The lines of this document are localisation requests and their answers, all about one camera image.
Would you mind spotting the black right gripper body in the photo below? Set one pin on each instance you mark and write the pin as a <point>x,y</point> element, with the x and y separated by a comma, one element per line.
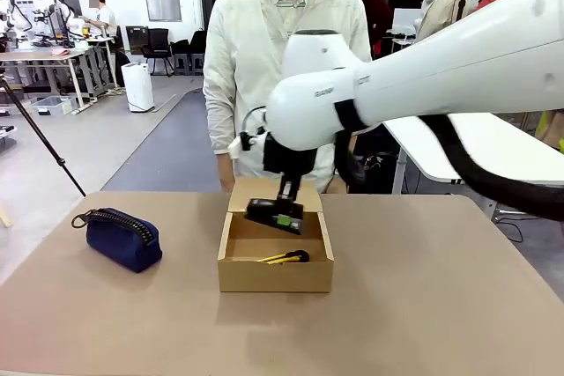
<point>286,160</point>

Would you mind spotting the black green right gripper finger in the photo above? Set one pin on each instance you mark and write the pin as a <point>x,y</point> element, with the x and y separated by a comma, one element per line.
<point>284,189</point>
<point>296,191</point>

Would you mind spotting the black stapler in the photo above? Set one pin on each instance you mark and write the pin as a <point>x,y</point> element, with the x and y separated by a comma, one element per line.
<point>260,213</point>

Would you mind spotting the yellow black utility knife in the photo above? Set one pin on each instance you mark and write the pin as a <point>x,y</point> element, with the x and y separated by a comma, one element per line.
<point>282,257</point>

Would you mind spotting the brown cardboard box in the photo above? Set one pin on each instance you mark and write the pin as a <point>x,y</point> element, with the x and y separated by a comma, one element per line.
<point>275,277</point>

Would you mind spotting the navy blue zipper pouch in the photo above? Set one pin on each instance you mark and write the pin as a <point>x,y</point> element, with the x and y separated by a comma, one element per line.
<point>123,244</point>

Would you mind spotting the person's right forearm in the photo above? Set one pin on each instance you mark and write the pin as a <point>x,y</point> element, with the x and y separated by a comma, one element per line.
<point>225,164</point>

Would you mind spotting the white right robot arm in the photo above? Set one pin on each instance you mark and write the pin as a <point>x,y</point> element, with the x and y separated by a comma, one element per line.
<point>440,68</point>

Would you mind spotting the person's left hand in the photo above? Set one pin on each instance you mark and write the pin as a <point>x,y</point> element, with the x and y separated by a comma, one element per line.
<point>337,186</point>

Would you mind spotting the person's right hand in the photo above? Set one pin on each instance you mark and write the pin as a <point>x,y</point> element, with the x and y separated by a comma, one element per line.
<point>227,184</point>

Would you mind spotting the black bag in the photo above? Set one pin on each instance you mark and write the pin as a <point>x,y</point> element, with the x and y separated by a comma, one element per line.
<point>374,171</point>

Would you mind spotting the person in white jacket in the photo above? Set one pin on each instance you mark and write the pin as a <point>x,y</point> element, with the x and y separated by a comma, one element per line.
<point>247,63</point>

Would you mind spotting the black office chair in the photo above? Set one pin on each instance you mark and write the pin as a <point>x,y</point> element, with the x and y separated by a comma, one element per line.
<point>158,48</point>
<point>189,52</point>

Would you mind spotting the white air purifier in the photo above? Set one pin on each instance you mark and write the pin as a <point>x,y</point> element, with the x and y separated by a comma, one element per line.
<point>137,87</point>

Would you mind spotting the mannequin in dark red sweater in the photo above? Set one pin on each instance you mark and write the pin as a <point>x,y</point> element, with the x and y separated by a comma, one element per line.
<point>376,10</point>

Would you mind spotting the white table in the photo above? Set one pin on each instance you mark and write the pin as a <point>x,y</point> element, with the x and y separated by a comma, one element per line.
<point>493,151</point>

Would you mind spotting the background person in white shirt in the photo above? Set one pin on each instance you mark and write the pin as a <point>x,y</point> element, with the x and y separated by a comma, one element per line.
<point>103,15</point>

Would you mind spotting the black stand pole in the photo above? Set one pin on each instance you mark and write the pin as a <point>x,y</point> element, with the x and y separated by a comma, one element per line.
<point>461,4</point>

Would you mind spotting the clear plastic bin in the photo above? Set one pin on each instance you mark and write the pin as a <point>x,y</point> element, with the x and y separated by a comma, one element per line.
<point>52,105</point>

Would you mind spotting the black tripod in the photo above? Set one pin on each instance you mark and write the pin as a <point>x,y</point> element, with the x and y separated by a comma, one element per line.
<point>39,138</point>

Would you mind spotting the grey workbench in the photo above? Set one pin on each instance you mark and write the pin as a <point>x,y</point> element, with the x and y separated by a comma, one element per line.
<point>39,56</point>

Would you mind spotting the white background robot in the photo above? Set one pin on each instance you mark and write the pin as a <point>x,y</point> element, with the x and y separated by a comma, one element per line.
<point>61,10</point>
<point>13,19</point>

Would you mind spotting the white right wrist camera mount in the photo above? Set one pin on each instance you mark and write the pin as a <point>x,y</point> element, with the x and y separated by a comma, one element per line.
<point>240,145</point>

